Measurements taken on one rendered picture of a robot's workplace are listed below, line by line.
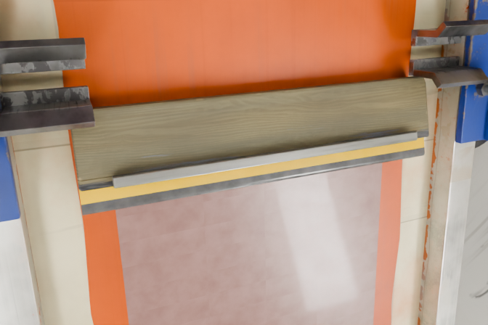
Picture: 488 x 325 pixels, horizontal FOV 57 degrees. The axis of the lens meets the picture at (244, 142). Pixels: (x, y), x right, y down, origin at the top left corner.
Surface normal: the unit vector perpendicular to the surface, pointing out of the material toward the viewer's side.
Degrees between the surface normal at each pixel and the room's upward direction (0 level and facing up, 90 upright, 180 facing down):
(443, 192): 90
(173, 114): 43
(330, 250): 32
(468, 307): 90
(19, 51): 13
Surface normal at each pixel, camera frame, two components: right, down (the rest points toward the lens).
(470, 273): -0.93, 0.13
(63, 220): 0.37, 0.24
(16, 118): 0.24, -0.51
